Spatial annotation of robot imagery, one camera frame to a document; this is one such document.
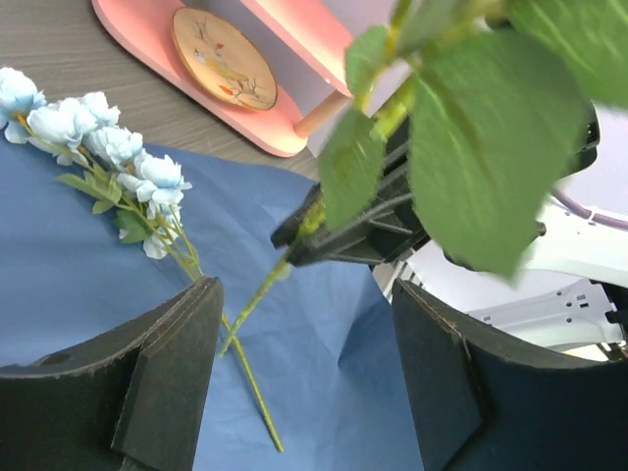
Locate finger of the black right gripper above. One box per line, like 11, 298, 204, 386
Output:
271, 121, 431, 267

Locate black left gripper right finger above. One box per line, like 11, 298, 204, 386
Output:
392, 281, 627, 470

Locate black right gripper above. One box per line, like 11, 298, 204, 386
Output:
564, 105, 599, 177

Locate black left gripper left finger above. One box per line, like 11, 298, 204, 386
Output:
1, 277, 225, 470

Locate peach rose stem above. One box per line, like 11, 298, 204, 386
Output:
215, 0, 628, 359

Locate blue wrapping paper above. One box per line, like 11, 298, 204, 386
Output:
1, 142, 422, 470

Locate pale blue hydrangea flowers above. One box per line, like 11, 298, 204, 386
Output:
0, 67, 286, 453

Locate pink three-tier shelf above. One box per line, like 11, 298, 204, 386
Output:
92, 0, 390, 158

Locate floral yellow plate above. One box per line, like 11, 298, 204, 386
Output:
172, 7, 278, 112

